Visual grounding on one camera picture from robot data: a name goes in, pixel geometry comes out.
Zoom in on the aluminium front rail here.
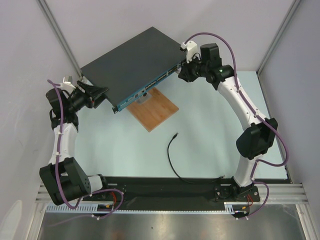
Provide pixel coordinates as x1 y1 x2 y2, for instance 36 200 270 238
35 183 309 205

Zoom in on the wooden base board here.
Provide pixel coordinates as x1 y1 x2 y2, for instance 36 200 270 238
126 87 179 132

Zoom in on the black ethernet cable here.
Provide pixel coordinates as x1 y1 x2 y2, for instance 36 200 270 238
166 132 225 185

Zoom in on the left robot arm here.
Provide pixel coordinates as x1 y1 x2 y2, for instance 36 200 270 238
39 80 110 209

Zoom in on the dark grey network switch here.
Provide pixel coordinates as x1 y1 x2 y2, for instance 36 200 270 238
81 27 186 113

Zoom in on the metal switch stand bracket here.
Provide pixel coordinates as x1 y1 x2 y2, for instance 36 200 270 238
135 92 152 105

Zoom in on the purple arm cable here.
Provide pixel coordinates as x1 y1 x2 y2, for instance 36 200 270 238
46 79 125 221
184 32 291 220

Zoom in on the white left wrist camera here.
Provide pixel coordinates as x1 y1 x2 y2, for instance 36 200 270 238
60 75 76 93

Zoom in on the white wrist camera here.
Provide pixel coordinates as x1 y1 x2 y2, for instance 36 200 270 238
60 75 76 93
180 40 198 63

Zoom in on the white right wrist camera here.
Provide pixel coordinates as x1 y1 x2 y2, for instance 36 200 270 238
180 40 198 63

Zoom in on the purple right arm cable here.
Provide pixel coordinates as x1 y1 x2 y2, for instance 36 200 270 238
184 32 291 220

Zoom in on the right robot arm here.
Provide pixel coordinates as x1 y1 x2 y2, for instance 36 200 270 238
178 41 278 201

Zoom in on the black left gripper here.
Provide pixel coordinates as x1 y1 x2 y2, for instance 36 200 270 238
67 80 109 113

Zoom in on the white cable duct rail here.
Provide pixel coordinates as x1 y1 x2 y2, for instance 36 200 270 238
45 201 237 215

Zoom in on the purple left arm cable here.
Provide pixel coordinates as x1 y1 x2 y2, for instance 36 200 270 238
46 79 125 221

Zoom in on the aluminium frame post left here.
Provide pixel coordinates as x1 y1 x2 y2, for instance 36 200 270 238
36 0 82 79

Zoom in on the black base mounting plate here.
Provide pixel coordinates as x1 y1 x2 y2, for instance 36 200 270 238
81 176 261 211

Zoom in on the aluminium frame post right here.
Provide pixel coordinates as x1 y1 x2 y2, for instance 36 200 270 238
256 0 304 77

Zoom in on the aluminium frame post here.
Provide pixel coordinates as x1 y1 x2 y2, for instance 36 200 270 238
256 0 304 77
36 0 82 79

